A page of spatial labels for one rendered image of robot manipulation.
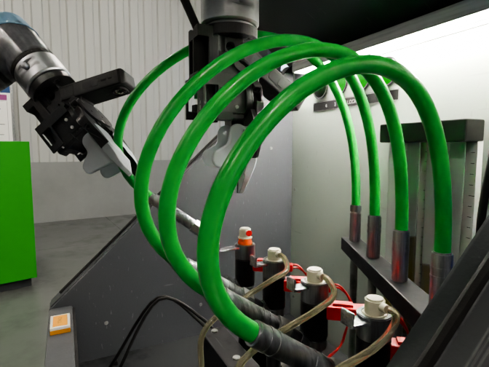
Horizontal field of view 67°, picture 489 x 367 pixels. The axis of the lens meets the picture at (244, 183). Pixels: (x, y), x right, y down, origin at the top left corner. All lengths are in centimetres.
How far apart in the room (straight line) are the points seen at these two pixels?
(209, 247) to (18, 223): 357
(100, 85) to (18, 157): 312
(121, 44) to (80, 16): 76
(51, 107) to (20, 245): 319
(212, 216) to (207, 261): 3
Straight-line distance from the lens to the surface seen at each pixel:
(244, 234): 51
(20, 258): 384
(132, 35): 741
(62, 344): 68
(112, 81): 62
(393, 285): 46
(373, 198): 53
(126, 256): 80
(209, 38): 48
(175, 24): 774
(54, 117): 64
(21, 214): 377
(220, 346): 56
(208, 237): 23
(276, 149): 89
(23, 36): 73
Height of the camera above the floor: 125
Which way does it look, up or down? 6 degrees down
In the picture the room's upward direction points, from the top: straight up
